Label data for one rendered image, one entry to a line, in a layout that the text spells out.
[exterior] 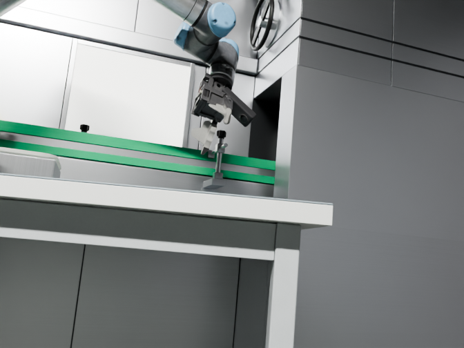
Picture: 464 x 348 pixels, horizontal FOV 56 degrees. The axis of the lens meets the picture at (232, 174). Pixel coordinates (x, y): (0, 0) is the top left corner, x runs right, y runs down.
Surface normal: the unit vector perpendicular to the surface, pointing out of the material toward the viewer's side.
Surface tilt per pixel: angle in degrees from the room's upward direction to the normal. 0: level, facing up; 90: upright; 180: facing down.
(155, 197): 90
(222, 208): 90
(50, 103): 90
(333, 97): 90
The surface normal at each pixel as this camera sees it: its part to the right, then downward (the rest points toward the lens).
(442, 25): 0.31, -0.12
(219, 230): 0.04, -0.15
